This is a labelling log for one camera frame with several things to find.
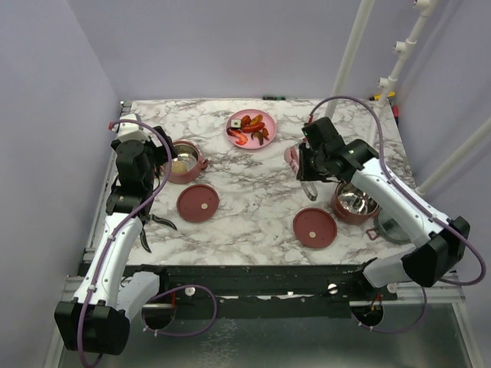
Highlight white steamed bun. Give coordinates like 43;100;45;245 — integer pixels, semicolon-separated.
171;159;188;175

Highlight pink food tongs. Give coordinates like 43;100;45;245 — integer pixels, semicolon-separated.
284;146;318;202

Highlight dark red steel lunch pot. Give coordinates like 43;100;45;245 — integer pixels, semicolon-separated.
330;182;381;225

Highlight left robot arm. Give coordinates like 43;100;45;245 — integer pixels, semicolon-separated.
54;119;176;355

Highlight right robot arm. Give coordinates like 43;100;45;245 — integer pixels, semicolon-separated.
297;117;470;300

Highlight pink steel lunch pot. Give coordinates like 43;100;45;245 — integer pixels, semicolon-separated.
168;140;209;184

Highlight dark pink round lid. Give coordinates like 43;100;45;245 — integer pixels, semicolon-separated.
176;184;219;223

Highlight pink food plate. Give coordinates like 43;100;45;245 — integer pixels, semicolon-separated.
225;109;277;150

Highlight dark brown food piece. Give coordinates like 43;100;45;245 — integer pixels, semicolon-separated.
251;131;264;146

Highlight yellow brown food piece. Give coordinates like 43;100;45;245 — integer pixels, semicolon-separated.
251;114;263;124

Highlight red sausage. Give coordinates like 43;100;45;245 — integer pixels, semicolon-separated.
242;123;265;133

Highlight red white shrimp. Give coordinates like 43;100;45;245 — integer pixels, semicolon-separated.
226;128;248;146

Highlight transparent grey pot lid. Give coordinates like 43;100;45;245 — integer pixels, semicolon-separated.
365;209;410;245

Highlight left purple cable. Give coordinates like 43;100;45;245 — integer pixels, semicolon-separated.
76;120;218;368

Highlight purple cable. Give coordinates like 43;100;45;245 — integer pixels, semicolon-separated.
76;120;218;368
308;94;487;334

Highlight aluminium table edge rail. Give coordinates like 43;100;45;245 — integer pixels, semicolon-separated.
79;99;133;261

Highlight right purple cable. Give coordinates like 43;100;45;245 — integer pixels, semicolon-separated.
308;94;487;334

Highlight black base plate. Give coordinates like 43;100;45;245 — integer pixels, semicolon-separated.
123;264;397;320

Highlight white pipe frame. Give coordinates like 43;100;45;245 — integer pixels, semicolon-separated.
331;0;490;196

